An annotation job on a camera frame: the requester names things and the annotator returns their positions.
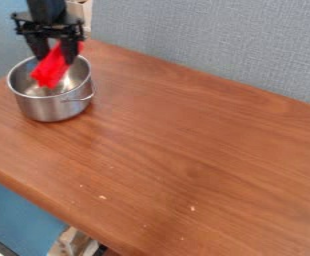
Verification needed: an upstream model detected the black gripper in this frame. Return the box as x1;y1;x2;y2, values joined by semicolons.
10;0;85;65

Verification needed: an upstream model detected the red plastic block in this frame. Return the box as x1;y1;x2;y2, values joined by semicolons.
29;42;69;89

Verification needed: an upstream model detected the stainless steel pot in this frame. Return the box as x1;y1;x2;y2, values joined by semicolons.
6;55;96;122

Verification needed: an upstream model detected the beige wooden cabinet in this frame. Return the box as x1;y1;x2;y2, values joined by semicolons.
65;0;93;37

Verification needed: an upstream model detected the white frame under table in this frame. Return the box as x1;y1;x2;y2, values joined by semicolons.
46;227;98;256

